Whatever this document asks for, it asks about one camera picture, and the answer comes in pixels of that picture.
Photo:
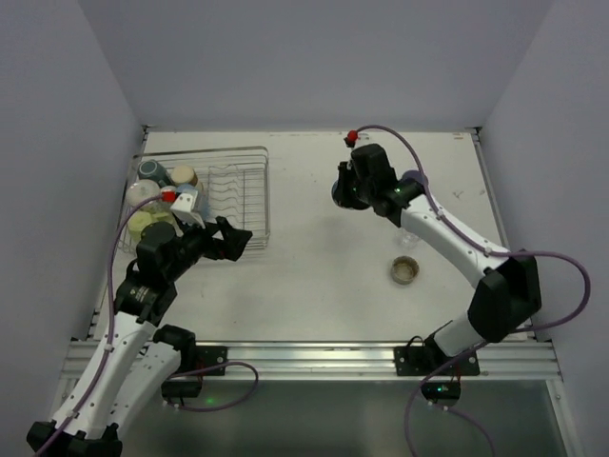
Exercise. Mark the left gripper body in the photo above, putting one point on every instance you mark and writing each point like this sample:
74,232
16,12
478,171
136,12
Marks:
218,243

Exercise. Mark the dark teal mug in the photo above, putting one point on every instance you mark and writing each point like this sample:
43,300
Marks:
154,171

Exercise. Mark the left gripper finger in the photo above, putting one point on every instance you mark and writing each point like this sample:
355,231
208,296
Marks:
232,249
231,234

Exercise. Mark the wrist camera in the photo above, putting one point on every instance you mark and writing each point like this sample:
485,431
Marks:
355,139
181,216

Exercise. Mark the beige brown cup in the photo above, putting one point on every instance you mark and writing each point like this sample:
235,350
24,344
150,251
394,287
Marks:
184,175

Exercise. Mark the lavender plastic cup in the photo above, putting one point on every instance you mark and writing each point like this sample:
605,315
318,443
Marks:
415,175

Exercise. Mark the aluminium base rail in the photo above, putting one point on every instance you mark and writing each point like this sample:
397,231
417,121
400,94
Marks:
375,361

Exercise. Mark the dark blue mug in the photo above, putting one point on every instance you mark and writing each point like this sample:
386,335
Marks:
346,191

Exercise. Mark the clear glass cup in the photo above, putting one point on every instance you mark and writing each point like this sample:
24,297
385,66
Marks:
406,239

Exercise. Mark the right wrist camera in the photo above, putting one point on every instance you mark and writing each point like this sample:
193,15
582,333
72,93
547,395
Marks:
355,139

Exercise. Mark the white patterned cup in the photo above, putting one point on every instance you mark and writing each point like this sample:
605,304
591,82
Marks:
140,191

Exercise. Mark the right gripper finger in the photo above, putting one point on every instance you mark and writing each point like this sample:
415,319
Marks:
344,179
348,201

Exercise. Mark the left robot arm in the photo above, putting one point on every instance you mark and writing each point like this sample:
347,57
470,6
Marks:
137,353

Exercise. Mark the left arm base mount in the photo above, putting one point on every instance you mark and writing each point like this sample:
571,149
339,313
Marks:
179,388

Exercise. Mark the speckled ceramic cup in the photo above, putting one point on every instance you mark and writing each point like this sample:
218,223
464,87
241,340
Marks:
404,270

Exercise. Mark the metal wire dish rack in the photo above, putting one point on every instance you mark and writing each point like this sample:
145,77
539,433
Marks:
235,180

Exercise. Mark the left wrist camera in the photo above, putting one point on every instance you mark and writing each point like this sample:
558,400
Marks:
181,216

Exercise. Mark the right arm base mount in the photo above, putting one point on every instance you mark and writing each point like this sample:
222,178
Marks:
419,357

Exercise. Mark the light blue cup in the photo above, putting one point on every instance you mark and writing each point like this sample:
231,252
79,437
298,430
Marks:
193,203

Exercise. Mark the yellow-green cup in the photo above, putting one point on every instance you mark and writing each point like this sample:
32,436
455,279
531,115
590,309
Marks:
142,219

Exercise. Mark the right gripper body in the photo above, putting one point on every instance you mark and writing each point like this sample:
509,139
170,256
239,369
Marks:
343,184

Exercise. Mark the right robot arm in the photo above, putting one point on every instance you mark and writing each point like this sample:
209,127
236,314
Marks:
506,287

